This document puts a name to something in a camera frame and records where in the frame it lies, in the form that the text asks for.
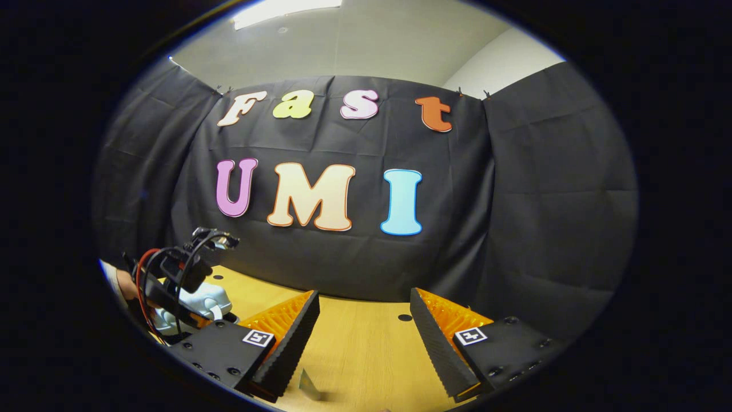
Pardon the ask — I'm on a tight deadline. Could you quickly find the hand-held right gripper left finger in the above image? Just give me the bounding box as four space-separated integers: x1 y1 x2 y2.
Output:
170 290 321 404

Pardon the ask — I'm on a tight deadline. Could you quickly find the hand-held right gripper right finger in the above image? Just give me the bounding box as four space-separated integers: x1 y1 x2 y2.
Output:
409 287 568 402

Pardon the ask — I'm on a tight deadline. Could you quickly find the silver skin care sachet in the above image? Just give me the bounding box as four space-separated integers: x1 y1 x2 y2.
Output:
297 368 328 401

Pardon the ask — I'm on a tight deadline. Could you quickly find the black backdrop cloth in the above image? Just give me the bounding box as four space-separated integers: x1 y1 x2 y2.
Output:
91 57 640 344

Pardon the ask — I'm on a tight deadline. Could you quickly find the ceiling light panel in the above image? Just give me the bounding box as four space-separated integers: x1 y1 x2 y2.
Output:
230 0 344 30

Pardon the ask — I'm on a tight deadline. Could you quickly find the red cable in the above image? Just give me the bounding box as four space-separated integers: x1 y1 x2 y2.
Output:
135 248 172 344

